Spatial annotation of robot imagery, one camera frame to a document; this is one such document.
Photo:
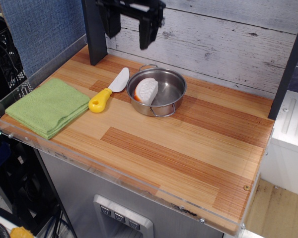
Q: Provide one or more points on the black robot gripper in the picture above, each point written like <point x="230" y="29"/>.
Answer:
<point x="148" y="12"/>

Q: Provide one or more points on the white toy sushi piece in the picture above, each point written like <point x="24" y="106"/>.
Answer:
<point x="146" y="91"/>

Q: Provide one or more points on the round metal pot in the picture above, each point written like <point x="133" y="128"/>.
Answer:
<point x="171" y="90"/>

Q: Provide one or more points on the blue fabric partition panel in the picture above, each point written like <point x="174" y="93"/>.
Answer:
<point x="46" y="33"/>

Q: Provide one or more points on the folded green cloth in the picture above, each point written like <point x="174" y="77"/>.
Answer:
<point x="48" y="108"/>

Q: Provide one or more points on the black plastic crate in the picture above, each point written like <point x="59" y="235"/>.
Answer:
<point x="12" y="75"/>

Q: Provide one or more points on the clear acrylic table guard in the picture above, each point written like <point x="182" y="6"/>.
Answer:
<point x="203" y="159"/>

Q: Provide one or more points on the stainless toy fridge cabinet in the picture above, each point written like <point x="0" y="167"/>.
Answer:
<point x="76" y="189"/>

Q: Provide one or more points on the silver dispenser button panel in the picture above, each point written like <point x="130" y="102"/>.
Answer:
<point x="117" y="221"/>

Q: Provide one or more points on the white aluminium side block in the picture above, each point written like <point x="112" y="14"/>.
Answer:
<point x="280" y="162"/>

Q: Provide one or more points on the yellow object at bottom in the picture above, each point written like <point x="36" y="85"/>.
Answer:
<point x="21" y="232"/>

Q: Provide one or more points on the dark left vertical post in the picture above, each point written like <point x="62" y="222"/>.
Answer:
<point x="95" y="34"/>

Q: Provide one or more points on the dark vertical post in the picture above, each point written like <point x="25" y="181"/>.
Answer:
<point x="285" y="81"/>
<point x="95" y="34"/>

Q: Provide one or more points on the yellow handled toy knife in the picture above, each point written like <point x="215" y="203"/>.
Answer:
<point x="98" y="103"/>

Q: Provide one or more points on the dark right vertical post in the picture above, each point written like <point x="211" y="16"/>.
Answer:
<point x="285" y="81"/>

